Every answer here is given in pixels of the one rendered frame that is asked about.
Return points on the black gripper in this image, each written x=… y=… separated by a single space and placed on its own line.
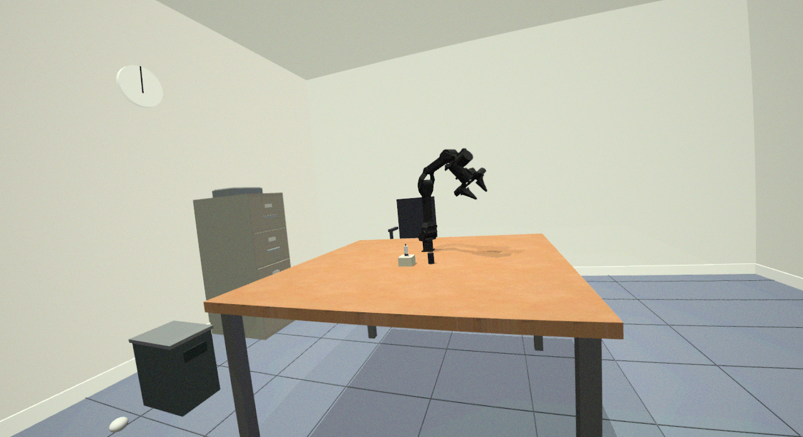
x=464 y=176

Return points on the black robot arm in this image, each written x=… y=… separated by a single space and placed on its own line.
x=457 y=160

